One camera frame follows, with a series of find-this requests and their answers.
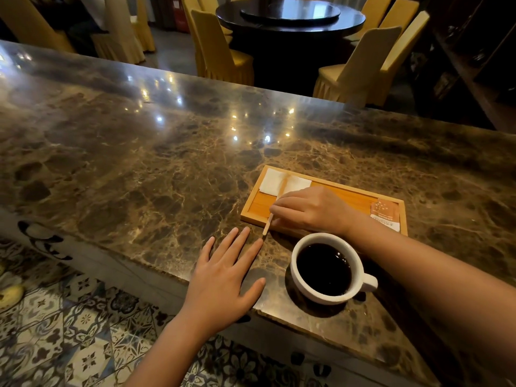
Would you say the black coffee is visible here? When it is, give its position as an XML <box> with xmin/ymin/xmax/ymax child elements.
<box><xmin>296</xmin><ymin>242</ymin><xmax>352</xmax><ymax>297</ymax></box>

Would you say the person's left forearm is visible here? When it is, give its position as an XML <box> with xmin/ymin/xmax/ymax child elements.
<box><xmin>123</xmin><ymin>313</ymin><xmax>211</xmax><ymax>387</ymax></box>

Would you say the round dark dining table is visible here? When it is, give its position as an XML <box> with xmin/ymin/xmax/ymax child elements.
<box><xmin>215</xmin><ymin>0</ymin><xmax>367</xmax><ymax>97</ymax></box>

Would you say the red cabinet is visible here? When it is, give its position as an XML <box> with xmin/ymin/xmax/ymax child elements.
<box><xmin>170</xmin><ymin>0</ymin><xmax>191</xmax><ymax>34</ymax></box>

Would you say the person's right forearm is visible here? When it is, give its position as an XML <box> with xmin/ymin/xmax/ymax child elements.
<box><xmin>343</xmin><ymin>215</ymin><xmax>516</xmax><ymax>385</ymax></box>

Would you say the rectangular wooden tray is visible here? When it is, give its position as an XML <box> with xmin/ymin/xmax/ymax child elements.
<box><xmin>240</xmin><ymin>164</ymin><xmax>409</xmax><ymax>238</ymax></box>

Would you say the dark round turntable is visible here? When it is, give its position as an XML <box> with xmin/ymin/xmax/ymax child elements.
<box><xmin>240</xmin><ymin>0</ymin><xmax>342</xmax><ymax>25</ymax></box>

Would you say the dark wooden shelf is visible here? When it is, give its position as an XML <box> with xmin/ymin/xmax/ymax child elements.
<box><xmin>411</xmin><ymin>0</ymin><xmax>516</xmax><ymax>134</ymax></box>

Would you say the white ceramic coffee cup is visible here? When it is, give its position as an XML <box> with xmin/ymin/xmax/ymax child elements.
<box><xmin>290</xmin><ymin>232</ymin><xmax>379</xmax><ymax>306</ymax></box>

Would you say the orange and white sachet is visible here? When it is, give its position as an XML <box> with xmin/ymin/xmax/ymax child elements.
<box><xmin>370</xmin><ymin>198</ymin><xmax>401</xmax><ymax>233</ymax></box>

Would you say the person's left hand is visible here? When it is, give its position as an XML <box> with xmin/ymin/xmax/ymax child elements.
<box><xmin>178</xmin><ymin>227</ymin><xmax>267</xmax><ymax>340</ymax></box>

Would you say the person's right hand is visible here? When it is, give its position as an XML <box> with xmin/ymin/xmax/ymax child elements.
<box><xmin>269</xmin><ymin>186</ymin><xmax>360</xmax><ymax>238</ymax></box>

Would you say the group of yellow covered chairs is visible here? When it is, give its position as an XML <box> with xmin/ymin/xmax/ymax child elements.
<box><xmin>0</xmin><ymin>0</ymin><xmax>431</xmax><ymax>109</ymax></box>

